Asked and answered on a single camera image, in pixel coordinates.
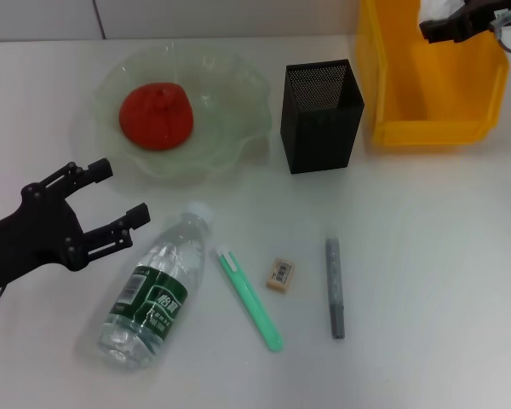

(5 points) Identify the right wrist cable with plug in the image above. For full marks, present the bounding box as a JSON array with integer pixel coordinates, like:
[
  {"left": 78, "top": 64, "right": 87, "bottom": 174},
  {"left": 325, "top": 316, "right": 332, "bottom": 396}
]
[{"left": 489, "top": 7, "right": 511, "bottom": 56}]

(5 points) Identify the pale green glass fruit plate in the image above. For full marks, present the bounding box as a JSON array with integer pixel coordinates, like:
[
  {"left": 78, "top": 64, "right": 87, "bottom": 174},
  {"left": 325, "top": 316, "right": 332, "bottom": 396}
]
[{"left": 91, "top": 44, "right": 273, "bottom": 185}]

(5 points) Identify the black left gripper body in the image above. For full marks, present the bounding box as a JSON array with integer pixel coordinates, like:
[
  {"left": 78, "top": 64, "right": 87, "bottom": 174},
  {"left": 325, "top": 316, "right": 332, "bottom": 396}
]
[{"left": 0, "top": 182, "right": 86, "bottom": 299}]

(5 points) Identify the beige eraser with barcode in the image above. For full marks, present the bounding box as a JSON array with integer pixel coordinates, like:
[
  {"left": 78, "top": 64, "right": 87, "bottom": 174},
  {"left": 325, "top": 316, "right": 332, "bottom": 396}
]
[{"left": 265, "top": 256, "right": 296, "bottom": 293}]

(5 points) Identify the clear green-label water bottle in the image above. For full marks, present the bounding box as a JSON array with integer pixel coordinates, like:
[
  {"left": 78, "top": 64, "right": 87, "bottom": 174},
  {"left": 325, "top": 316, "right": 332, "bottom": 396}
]
[{"left": 96, "top": 200, "right": 217, "bottom": 371}]

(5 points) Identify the red tomato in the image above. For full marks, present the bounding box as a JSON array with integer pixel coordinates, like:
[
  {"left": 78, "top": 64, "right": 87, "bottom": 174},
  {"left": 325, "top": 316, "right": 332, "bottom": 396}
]
[{"left": 118, "top": 83, "right": 195, "bottom": 151}]

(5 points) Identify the grey marker pen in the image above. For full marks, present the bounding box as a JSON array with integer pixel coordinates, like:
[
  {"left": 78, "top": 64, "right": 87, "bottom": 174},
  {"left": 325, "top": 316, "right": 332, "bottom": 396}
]
[{"left": 324, "top": 232, "right": 347, "bottom": 340}]

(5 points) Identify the black mesh pen holder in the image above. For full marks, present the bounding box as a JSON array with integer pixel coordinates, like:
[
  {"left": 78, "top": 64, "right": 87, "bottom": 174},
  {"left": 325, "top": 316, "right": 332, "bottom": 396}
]
[{"left": 279, "top": 59, "right": 365, "bottom": 175}]

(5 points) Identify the yellow plastic bin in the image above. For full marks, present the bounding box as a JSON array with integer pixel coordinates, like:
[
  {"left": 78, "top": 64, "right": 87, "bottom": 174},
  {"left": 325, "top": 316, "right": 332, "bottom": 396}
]
[{"left": 355, "top": 0, "right": 510, "bottom": 148}]

